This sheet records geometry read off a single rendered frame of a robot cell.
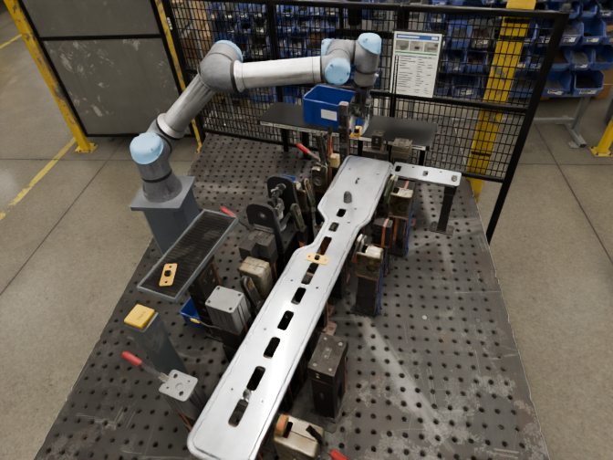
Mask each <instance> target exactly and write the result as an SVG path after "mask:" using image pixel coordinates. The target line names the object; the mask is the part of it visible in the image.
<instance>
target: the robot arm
mask: <svg viewBox="0 0 613 460"><path fill-rule="evenodd" d="M380 49H381V38H380V36H378V35H376V34H373V33H367V34H366V33H364V34H361V35H360V36H359V39H358V40H341V39H335V38H332V39H324V40H323V41H322V46H321V57H302V58H291V59H281V60H271V61H262V62H252V63H243V55H242V52H241V50H240V49H239V48H238V46H237V45H235V44H234V43H232V42H230V41H227V40H221V41H218V42H216V43H215V44H213V45H212V47H211V50H210V51H209V52H208V54H207V55H206V56H205V57H204V59H203V60H202V62H201V63H200V64H199V66H198V67H197V71H198V74H197V75H196V77H195V78H194V79H193V80H192V82H191V83H190V84H189V86H188V87H187V88H186V89H185V91H184V92H183V93H182V94H181V96H180V97H179V98H178V99H177V100H176V101H175V103H174V104H173V105H172V106H171V108H170V109H169V110H168V112H167V113H162V114H161V115H159V117H158V118H157V119H156V120H154V121H153V122H152V124H151V125H150V127H149V129H148V130H147V132H146V133H142V134H141V135H139V137H136V138H134V139H133V140H132V142H131V144H130V152H131V156H132V158H133V160H134V161H135V163H136V165H137V168H138V170H139V172H140V176H141V178H142V190H143V194H144V197H145V199H146V200H147V201H149V202H151V203H156V204H157V203H165V202H168V201H170V200H172V199H174V198H175V197H177V196H178V195H179V194H180V193H181V191H182V183H181V181H180V179H179V178H178V177H177V176H176V175H175V173H174V172H173V171H172V169H171V166H170V163H169V157H170V155H171V152H172V150H173V149H174V147H175V146H176V144H177V143H178V142H179V141H180V140H181V139H182V137H183V136H184V134H185V128H186V127H187V125H188V124H189V123H190V122H191V121H192V119H193V118H194V117H195V116H196V115H197V114H198V113H199V111H200V110H201V109H202V108H203V107H204V105H205V104H206V103H207V102H208V101H209V100H210V98H211V97H212V96H213V95H214V94H215V92H219V93H238V92H243V91H244V89H250V88H261V87H272V86H283V85H293V84H304V83H314V82H325V81H327V82H328V83H329V84H331V85H333V86H340V85H343V84H344V83H345V82H346V81H347V80H348V77H349V73H350V65H352V66H353V65H356V67H355V73H354V87H355V88H356V94H355V96H353V97H352V99H351V101H350V103H349V106H348V116H349V128H350V129H351V131H352V133H354V132H355V129H356V125H355V124H356V118H357V117H359V119H360V120H363V123H362V128H361V132H360V135H362V134H363V133H364V132H365V131H366V129H367V127H368V126H369V123H370V121H371V119H372V117H373V115H374V105H372V102H373V99H372V98H371V97H370V96H369V92H370V90H371V89H373V88H374V84H375V81H376V78H377V77H378V76H379V75H378V74H377V70H378V64H379V54H380V52H381V51H380Z"/></svg>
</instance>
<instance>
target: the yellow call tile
mask: <svg viewBox="0 0 613 460"><path fill-rule="evenodd" d="M154 313H155V311H154V309H151V308H146V307H143V306H141V305H139V304H138V305H137V306H136V307H135V308H134V309H133V310H132V312H131V313H130V314H129V315H128V317H126V318H125V319H124V322H125V323H128V324H130V325H132V326H135V327H137V328H140V329H142V328H143V327H144V326H145V324H146V323H147V322H148V321H149V319H150V318H151V316H152V315H153V314H154Z"/></svg>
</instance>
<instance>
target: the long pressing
mask: <svg viewBox="0 0 613 460"><path fill-rule="evenodd" d="M392 168H393V164H392V163H391V162H386V161H381V160H375V159H370V158H365V157H359V156H353V155H349V156H347V157H346V159H345V160H344V161H343V163H342V164H341V166H340V168H339V170H338V172H337V174H336V175H335V177H334V179H333V181H332V182H331V184H330V185H329V187H328V188H327V191H326V192H325V194H324V196H323V197H322V199H321V201H320V203H319V204H318V206H317V211H318V212H319V214H320V215H321V217H322V218H323V220H324V221H325V222H324V224H323V225H322V227H321V229H320V231H319V233H318V235H317V237H316V239H315V241H314V242H313V243H312V244H311V245H309V246H304V247H301V248H298V249H297V250H296V251H295V252H294V253H293V255H292V256H291V257H290V259H289V261H288V262H287V264H286V267H285V268H284V270H283V272H282V274H281V275H280V277H279V279H278V280H277V281H276V283H275V285H274V287H273V289H272V291H271V292H270V294H269V296H268V298H267V299H266V301H265V303H264V305H263V306H262V308H261V309H260V311H259V313H258V315H257V316H256V318H255V320H254V322H253V324H252V326H251V327H250V329H249V330H248V332H247V333H246V335H245V337H244V339H243V341H242V343H241V344H240V346H239V348H238V350H237V351H236V353H235V355H234V356H233V358H232V360H231V362H230V363H229V365H228V367H227V368H226V370H225V372H224V374H223V376H222V378H221V380H220V381H219V382H218V384H217V386H216V387H215V389H214V391H213V393H212V395H211V397H210V398H209V400H208V402H207V404H205V406H204V408H203V410H202V412H201V414H200V415H199V417H198V419H197V421H196V422H195V424H194V426H193V428H192V429H191V431H190V433H189V435H188V438H187V446H188V449H189V451H190V452H191V453H192V454H193V455H194V456H196V457H199V458H201V459H202V460H256V458H257V456H258V454H259V452H260V450H261V447H262V445H263V443H264V441H265V438H266V436H267V434H268V432H269V429H270V427H271V425H272V423H273V420H274V419H275V416H276V414H277V411H278V409H279V407H280V405H281V402H282V401H283V399H284V397H285V395H286V391H287V389H288V387H289V384H290V382H291V381H292V379H293V377H294V374H295V372H296V369H297V366H298V364H299V362H300V361H301V359H302V356H303V354H304V352H305V350H306V347H307V344H308V343H309V341H310V338H311V336H312V334H313V332H314V329H315V327H316V325H317V323H318V320H319V318H320V316H321V314H322V311H323V309H324V307H325V305H326V304H327V300H328V298H329V296H330V294H331V291H332V289H333V287H334V286H335V283H336V281H337V279H338V276H339V273H340V271H341V269H342V267H343V265H344V263H345V261H346V259H347V257H348V253H349V251H350V249H351V247H352V245H353V243H354V241H355V239H356V236H357V234H358V231H359V230H360V229H361V228H362V227H363V226H365V225H366V224H368V223H369V221H370V220H371V218H372V216H373V214H374V212H375V209H376V207H377V205H378V202H379V199H380V197H381V195H382V193H383V191H384V188H385V186H386V184H387V181H388V179H389V177H390V172H391V170H392ZM349 169H350V170H349ZM377 173H378V174H377ZM358 178H359V180H358ZM356 180H358V183H355V182H356ZM345 191H350V193H351V202H350V203H348V204H346V203H344V202H343V195H344V192H345ZM355 208H357V209H356V210H355ZM339 209H344V210H346V212H345V214H344V216H343V217H338V216H337V213H338V210H339ZM348 222H350V223H348ZM332 223H338V224H339V226H338V229H337V231H336V232H329V231H328V229H329V227H330V226H331V224H332ZM325 237H330V238H332V240H331V242H330V244H329V246H328V248H327V251H326V253H325V254H324V256H328V257H329V261H328V263H327V265H321V264H318V263H317V264H318V267H317V270H316V272H315V274H314V276H313V277H312V279H311V281H310V283H309V285H304V284H302V283H301V281H302V279H303V278H304V276H305V274H306V272H307V270H308V268H309V266H310V264H311V263H315V262H311V261H307V260H305V258H306V256H307V253H308V252H310V253H314V254H316V253H317V250H318V249H319V247H320V245H321V243H322V242H323V240H324V238H325ZM291 280H293V281H291ZM316 287H318V288H316ZM298 288H305V289H306V292H305V294H304V296H303V297H302V299H301V301H300V303H299V304H298V305H295V304H292V303H291V300H292V298H293V297H294V295H295V293H296V291H297V289H298ZM287 311H290V312H293V313H294V316H293V318H292V319H291V321H290V323H289V325H288V327H287V329H286V330H280V329H279V328H278V325H279V323H280V321H281V319H282V317H283V316H284V315H285V313H286V312H287ZM264 329H266V330H264ZM272 338H277V339H280V343H279V345H278V347H277V349H276V351H275V354H274V356H273V358H272V359H267V358H264V357H263V355H264V353H265V350H266V348H267V346H268V344H269V342H270V340H271V339H272ZM257 367H261V368H264V369H265V373H264V375H263V377H262V379H261V381H260V382H259V384H258V386H257V388H256V390H255V391H250V390H249V391H250V392H251V393H252V394H251V397H250V398H249V400H246V399H245V398H243V390H245V389H247V388H246V386H247V384H248V382H249V381H250V379H251V377H252V375H253V373H254V372H255V369H256V368H257ZM232 388H234V389H233V390H231V389H232ZM247 390H248V389H247ZM240 400H244V401H245V402H248V406H247V408H246V410H245V412H244V415H243V417H242V419H241V421H240V423H239V424H238V425H237V426H236V427H233V426H231V425H229V424H228V421H229V419H230V417H231V415H232V413H233V411H234V409H235V407H236V405H237V404H238V402H239V401H240ZM262 400H264V402H261V401H262Z"/></svg>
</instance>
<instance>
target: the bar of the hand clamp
mask: <svg viewBox="0 0 613 460"><path fill-rule="evenodd" d="M313 138H315V139H316V141H317V149H318V153H319V158H320V161H321V165H325V166H327V168H329V167H330V166H329V161H328V157H327V148H326V144H325V140H326V141H327V140H328V139H329V134H328V133H326V134H325V135H324V134H323V131H318V132H317V134H315V135H313ZM324 138H325V139H324Z"/></svg>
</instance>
